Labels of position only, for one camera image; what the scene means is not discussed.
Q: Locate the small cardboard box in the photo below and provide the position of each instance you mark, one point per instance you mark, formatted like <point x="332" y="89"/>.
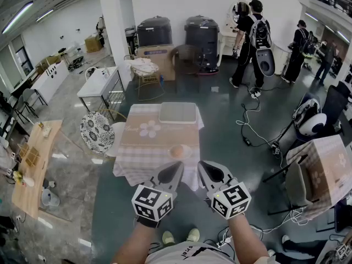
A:
<point x="93" y="44"/>

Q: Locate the person's right pale green shoe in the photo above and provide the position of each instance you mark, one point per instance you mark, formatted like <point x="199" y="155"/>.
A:
<point x="193" y="235"/>

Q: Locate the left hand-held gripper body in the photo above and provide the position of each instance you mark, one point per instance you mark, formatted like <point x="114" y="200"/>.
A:
<point x="152" y="202"/>

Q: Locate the white low cabinet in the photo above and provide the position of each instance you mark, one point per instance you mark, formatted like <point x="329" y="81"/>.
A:
<point x="50" y="81"/>

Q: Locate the grey upholstered chair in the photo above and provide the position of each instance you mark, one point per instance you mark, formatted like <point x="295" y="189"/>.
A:
<point x="297" y="186"/>

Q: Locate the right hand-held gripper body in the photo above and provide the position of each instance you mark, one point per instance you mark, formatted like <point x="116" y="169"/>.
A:
<point x="231" y="199"/>

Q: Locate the light wooden side desk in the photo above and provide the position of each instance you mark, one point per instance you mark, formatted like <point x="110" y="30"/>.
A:
<point x="41" y="147"/>

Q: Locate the black power adapter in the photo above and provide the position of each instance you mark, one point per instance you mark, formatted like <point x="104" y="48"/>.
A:
<point x="247" y="142"/>

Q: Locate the person's left pale green shoe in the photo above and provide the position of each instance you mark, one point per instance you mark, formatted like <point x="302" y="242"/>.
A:
<point x="167" y="237"/>

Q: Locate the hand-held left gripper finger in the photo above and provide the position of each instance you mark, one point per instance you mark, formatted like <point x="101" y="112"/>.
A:
<point x="180" y="178"/>
<point x="162" y="170"/>

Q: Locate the large black lidded bin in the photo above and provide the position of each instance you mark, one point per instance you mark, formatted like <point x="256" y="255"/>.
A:
<point x="202" y="34"/>
<point x="154" y="33"/>

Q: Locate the grey plastic chair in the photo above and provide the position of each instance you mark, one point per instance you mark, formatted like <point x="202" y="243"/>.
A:
<point x="30" y="96"/>

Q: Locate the large cardboard box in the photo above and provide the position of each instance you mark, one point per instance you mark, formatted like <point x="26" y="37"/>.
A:
<point x="162" y="62"/>

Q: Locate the white and blue pod device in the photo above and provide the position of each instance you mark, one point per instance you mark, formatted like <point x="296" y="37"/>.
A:
<point x="312" y="122"/>

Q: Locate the floral cushion gold frame chair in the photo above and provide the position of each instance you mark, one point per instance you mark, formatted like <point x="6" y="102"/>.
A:
<point x="96" y="132"/>

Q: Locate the white rectangular table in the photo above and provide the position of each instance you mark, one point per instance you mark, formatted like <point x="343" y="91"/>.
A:
<point x="96" y="82"/>

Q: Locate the person's pale green shoe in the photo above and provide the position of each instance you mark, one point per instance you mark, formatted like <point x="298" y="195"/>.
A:
<point x="193" y="235"/>
<point x="167" y="237"/>

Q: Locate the clear plastic bucket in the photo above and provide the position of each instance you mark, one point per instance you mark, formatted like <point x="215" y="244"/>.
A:
<point x="50" y="197"/>

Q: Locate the white round cabinet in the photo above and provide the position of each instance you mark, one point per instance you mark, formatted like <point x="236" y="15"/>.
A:
<point x="281" y="58"/>

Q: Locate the wooden grid organiser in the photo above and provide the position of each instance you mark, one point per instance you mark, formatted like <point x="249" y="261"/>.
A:
<point x="28" y="154"/>

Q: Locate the person's left forearm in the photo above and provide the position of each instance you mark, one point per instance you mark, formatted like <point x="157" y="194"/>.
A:
<point x="137" y="241"/>

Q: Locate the white power strip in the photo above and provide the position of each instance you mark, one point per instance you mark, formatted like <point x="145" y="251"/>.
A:
<point x="255" y="93"/>

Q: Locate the white dressing table with mirror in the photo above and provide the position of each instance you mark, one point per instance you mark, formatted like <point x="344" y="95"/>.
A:
<point x="228" y="37"/>

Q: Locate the person's white printed shirt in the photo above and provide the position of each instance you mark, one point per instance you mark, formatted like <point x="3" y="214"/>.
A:
<point x="189" y="254"/>

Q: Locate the person's right forearm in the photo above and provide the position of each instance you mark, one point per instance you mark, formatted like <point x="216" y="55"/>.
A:
<point x="244" y="238"/>

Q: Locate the black office chair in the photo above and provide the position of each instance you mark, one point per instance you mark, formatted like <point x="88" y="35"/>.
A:
<point x="335" y="103"/>

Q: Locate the orange-brown potato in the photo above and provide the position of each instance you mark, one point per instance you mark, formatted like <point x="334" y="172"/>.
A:
<point x="177" y="151"/>

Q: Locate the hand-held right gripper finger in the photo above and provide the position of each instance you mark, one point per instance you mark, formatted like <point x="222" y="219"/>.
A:
<point x="226" y="175"/>
<point x="202" y="176"/>

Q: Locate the yellow flower bunch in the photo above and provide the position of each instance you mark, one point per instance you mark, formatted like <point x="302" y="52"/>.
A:
<point x="17" y="177"/>

